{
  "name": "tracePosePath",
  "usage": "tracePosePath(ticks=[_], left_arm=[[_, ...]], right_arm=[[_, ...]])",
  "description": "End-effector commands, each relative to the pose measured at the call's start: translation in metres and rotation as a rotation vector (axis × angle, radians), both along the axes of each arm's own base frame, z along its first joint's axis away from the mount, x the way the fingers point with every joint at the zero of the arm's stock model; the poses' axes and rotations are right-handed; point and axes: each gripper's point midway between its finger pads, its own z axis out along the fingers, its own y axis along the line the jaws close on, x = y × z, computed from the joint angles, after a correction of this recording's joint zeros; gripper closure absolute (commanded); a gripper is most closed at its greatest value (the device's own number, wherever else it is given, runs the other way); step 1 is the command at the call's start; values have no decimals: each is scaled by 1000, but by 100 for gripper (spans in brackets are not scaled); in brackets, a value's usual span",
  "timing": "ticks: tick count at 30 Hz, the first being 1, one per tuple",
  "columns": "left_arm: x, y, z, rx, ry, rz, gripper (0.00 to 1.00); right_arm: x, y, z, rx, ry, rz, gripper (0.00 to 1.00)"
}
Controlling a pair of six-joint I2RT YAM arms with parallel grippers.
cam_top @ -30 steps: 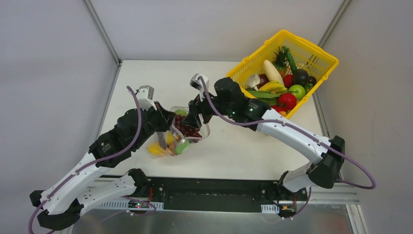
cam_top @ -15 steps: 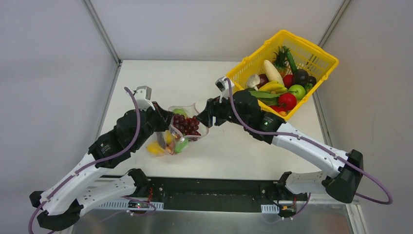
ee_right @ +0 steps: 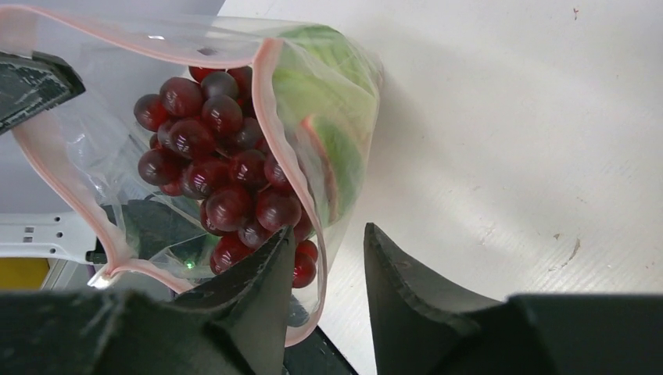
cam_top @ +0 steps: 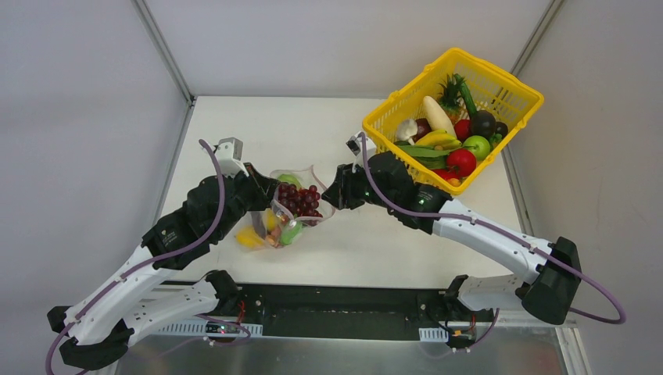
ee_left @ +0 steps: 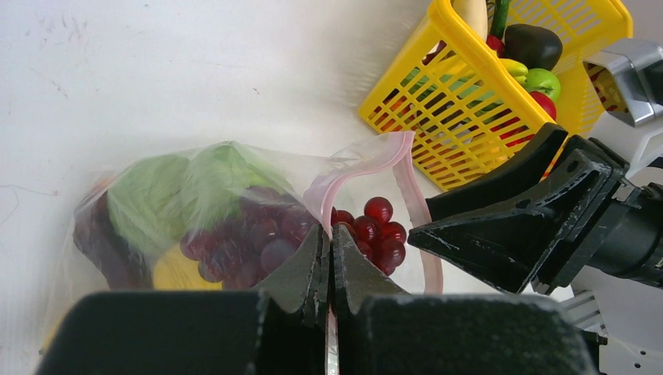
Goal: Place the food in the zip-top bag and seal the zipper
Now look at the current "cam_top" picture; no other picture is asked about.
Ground green toy cabbage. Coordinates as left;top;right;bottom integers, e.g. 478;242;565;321
277;173;302;190

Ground yellow toy lemon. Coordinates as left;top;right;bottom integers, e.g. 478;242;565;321
235;227;265;249
263;209;280;233

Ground clear zip top bag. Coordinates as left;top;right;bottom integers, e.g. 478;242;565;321
235;166;335;250

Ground toy purple grapes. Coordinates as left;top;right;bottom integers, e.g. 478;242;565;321
272;182;324;227

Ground toy steak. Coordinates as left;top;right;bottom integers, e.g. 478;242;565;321
251;210;281;248

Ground small green toy vegetable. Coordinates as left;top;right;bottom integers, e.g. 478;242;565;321
279;220;303;246

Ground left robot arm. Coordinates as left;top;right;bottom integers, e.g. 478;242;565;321
45;163;279;373

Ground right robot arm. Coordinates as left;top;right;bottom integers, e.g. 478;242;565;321
321;152;582;325

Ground white toy mushroom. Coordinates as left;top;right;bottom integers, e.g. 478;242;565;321
396;119;418;145

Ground dark red toy fruit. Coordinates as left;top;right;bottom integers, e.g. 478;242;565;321
413;118;432;142

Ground toy banana bunch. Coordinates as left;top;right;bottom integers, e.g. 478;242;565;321
415;130;463;151

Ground toy orange fruit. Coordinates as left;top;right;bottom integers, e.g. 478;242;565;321
447;178;461;188

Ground white toy radish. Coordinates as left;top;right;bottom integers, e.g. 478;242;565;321
422;95;456;137

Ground red toy tomato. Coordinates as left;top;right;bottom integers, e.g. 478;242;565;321
446;148;477;178
454;119;472;142

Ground toy pineapple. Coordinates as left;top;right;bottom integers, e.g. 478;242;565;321
437;75;464;124

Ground green toy apple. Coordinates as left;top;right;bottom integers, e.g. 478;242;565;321
463;135;492;162

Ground toy cucumber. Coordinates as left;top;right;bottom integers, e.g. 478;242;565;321
453;73;478;118

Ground toy eggplant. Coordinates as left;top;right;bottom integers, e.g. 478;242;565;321
470;110;509;139

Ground yellow plastic basket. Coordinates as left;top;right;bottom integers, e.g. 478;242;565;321
362;48;544;196

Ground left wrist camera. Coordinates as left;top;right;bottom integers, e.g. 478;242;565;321
214;137;247;177

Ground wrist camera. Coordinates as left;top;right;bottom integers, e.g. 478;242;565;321
214;137;247;177
346;131;377;172

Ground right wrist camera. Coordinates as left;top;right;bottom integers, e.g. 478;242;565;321
346;131;377;172

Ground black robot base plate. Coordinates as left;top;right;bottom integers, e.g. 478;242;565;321
211;277;494;341

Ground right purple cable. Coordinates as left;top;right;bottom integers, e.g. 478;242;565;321
359;132;627;325

